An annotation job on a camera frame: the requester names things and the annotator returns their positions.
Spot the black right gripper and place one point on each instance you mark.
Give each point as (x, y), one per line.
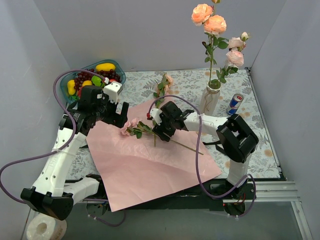
(162, 128)

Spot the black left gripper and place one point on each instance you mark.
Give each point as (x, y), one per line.
(116, 113)

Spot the bright pink rose stem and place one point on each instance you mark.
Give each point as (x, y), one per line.
(137, 128)

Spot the purple wrapping paper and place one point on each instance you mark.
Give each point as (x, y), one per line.
(134, 171)

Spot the black gold-lettered ribbon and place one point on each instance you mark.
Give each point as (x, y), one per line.
(212, 145)

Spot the pale pink rose stem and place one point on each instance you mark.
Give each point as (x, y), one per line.
(234, 58)

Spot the two-bloom peach rose stem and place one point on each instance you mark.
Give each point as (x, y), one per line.
(204, 15)

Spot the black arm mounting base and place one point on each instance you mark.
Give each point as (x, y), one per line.
(192, 198)

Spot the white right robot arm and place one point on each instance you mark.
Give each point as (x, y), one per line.
(236, 139)

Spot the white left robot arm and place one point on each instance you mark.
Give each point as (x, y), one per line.
(48, 194)

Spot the white ribbed ceramic vase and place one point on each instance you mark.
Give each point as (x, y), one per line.
(209, 100)

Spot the dark red toy grapes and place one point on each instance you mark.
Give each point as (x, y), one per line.
(84, 76)

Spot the green toy watermelon ball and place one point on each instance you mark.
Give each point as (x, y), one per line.
(97, 81)

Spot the teal plastic fruit basket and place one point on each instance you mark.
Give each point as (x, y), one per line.
(63, 83)

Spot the small yellow toy fruit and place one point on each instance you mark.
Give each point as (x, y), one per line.
(87, 83)

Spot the yellow toy mango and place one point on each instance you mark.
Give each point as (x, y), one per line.
(105, 67)

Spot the blue silver energy drink can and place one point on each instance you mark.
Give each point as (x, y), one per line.
(235, 103)

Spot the white tissue paper roll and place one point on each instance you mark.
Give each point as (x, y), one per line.
(43, 227)

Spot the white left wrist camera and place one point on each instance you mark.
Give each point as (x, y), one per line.
(113, 91)

